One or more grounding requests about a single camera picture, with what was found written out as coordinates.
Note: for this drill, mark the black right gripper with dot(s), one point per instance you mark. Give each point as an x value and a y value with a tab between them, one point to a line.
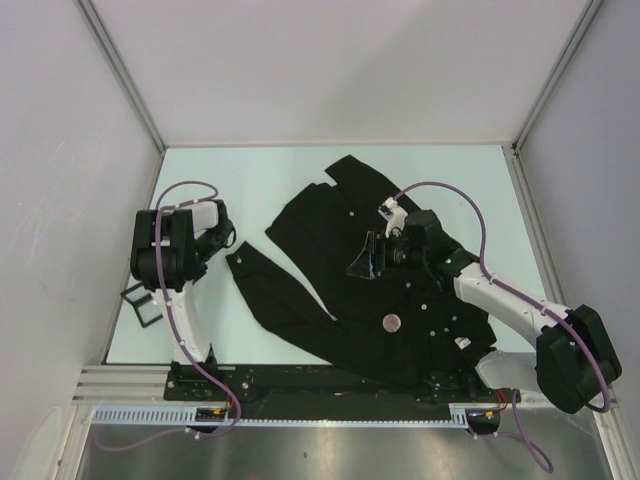
379	244

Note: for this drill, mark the pink red round brooch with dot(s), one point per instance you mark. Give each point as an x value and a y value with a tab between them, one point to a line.
391	323

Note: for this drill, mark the black button-up shirt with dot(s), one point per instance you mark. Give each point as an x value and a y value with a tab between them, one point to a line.
338	318

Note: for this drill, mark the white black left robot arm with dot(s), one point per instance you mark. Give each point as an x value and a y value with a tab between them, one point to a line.
169	255

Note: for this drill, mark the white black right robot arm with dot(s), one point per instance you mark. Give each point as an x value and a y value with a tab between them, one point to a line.
574	362

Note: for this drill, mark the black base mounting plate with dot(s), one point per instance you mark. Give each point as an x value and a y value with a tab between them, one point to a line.
254	381

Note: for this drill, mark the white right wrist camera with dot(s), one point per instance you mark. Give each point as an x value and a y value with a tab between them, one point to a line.
394	216

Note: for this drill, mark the black square frame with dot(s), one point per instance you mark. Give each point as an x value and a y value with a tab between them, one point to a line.
144	306

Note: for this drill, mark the aluminium frame rail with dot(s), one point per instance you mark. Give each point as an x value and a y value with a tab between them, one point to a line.
121	384

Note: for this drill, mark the white slotted cable duct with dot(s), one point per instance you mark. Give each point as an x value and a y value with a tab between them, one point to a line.
192	416

